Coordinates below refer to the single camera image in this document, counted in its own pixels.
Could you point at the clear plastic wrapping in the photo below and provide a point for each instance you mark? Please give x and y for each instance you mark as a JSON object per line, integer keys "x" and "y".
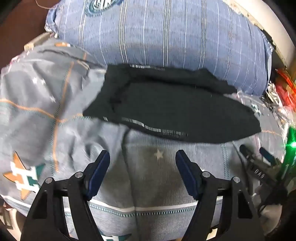
{"x": 274, "y": 99}

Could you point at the brown wooden headboard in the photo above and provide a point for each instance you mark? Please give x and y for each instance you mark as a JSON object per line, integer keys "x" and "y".
{"x": 20, "y": 34}

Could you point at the black pants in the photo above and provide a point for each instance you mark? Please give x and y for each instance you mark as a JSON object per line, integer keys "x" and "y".
{"x": 173, "y": 109}

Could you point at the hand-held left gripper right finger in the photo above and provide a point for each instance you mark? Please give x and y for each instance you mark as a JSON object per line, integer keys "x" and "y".
{"x": 186, "y": 173}

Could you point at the red plastic bag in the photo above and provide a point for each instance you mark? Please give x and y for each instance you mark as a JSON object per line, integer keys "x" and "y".
{"x": 286, "y": 85}

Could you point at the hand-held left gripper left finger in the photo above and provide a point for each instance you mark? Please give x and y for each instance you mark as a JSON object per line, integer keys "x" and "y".
{"x": 100, "y": 171}

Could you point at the blue checked pillow with emblem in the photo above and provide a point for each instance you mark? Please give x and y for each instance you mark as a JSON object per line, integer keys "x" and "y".
{"x": 185, "y": 41}

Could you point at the grey printed quilt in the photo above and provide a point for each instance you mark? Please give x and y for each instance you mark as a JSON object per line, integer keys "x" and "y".
{"x": 150, "y": 180}

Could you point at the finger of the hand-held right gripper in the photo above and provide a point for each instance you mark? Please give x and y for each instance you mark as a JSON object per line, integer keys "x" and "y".
{"x": 268, "y": 157}
{"x": 247, "y": 155}

